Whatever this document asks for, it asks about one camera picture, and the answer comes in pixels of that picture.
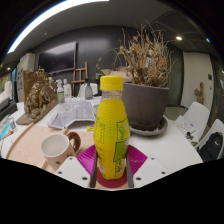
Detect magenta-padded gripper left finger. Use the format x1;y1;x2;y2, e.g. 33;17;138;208
54;144;99;189

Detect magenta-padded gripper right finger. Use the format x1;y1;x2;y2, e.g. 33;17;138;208
124;144;168;189

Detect yellow drink bottle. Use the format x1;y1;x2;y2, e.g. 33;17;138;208
93;75;132;181

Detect grey plant saucer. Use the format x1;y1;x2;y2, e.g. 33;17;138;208
129;115;169;137

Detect folded newspaper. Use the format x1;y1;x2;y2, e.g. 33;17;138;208
46;99;99;130

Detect loose white papers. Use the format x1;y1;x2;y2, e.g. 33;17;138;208
173;114;198;139

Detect black backpack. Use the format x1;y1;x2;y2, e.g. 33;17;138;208
198;131;224;163

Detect small grey glass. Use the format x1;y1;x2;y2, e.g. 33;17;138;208
92;103;100;118

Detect grey pot with dried plant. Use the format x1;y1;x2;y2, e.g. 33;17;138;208
114;23;176;132

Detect white chair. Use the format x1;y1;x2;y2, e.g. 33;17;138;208
196;118;224;161
78;82;99;98
181;101;211;141

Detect white spray bottle green label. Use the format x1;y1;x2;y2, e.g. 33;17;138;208
55;79;65;104

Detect brown carved sculpture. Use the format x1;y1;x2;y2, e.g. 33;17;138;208
16;68;59;126

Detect dark spray bottle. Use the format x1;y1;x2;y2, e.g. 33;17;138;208
84;78;94;100

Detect small white figurine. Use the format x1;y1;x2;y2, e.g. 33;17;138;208
63;78;73;99

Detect black device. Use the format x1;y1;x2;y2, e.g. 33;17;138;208
0;98;18;123

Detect wooden easel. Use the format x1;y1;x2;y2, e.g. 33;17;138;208
71;61;89;98

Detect cardboard box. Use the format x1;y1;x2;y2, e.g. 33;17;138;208
100;68;129;80

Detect white cabinet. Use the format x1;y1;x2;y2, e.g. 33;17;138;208
15;53;37;103

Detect long ceiling strip light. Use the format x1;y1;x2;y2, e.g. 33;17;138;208
6;0;111;54

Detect beige mug with brown handle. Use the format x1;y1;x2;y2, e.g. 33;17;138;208
40;131;82;172

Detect wooden wall figure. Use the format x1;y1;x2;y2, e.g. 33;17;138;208
194;82;205;105

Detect black wall screen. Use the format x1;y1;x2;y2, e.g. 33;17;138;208
37;41;78;75

